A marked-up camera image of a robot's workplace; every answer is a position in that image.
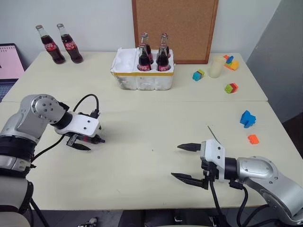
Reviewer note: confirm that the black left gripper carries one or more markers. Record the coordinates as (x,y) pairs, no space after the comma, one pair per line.
(72,139)

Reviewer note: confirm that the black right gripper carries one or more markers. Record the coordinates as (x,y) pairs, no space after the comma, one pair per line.
(211,171)

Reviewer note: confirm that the pen-shaped electric screwdriver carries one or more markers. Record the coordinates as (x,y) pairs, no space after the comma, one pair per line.
(88,139)

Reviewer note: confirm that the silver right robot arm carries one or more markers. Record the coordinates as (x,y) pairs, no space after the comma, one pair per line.
(260,168)

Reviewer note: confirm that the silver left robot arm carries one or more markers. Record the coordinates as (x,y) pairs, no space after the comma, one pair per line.
(28,118)

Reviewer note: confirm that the small orange toy block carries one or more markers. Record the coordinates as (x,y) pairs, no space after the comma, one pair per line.
(253,139)

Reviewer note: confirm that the blue toy block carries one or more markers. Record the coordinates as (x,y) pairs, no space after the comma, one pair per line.
(247,119)

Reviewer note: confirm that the white foam bottle box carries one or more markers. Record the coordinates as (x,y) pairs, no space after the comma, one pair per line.
(132,80)

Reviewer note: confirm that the small silver metal object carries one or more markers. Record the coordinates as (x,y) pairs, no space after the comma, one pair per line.
(90,222)

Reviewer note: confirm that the green red orange toy blocks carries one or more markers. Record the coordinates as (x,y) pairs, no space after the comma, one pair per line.
(231,88)

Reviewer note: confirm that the teal pink green toy blocks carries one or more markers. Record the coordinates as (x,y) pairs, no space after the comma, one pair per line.
(198,75)

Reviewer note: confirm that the glass cola bottle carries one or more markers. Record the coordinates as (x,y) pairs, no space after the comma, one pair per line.
(164,39)
(50,48)
(145,39)
(144,61)
(162,61)
(71,46)

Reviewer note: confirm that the cream plastic cup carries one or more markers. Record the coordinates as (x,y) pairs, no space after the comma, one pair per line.
(216,68)

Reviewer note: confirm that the orange blue yellow toy blocks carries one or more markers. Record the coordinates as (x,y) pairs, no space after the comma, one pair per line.
(232,64)

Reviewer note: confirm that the laptop with pink screen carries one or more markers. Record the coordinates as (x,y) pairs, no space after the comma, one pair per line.
(9,61)

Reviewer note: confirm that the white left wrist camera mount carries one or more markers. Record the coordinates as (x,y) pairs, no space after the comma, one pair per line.
(82,123)

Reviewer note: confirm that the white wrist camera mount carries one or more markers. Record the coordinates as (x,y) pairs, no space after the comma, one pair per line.
(82,123)
(213,151)

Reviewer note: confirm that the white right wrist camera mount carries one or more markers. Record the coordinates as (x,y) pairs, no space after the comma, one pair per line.
(213,151)

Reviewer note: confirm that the cork board with wooden frame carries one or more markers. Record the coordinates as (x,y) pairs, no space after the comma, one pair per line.
(175,23)

